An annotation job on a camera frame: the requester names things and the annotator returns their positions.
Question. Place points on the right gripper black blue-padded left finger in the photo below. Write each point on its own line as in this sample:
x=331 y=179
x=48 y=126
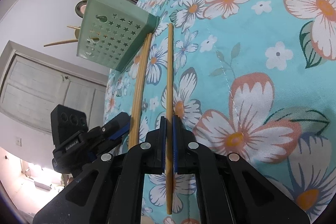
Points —
x=147 y=157

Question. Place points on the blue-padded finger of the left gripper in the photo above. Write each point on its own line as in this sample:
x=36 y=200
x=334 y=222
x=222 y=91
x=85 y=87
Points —
x=117 y=127

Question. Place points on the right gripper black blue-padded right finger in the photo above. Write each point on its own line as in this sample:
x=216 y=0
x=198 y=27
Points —
x=212 y=173

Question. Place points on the wooden chopstick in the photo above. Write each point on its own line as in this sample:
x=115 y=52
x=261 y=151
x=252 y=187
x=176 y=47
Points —
x=138 y=93
x=169 y=115
x=61 y=42
x=73 y=27

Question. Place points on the white panel door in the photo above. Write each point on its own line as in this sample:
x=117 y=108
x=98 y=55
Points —
x=33 y=84

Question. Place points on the green star-perforated utensil basket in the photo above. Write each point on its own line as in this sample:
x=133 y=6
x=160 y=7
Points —
x=113 y=31

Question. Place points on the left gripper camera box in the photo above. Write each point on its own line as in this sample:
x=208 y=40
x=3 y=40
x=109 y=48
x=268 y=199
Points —
x=65 y=122

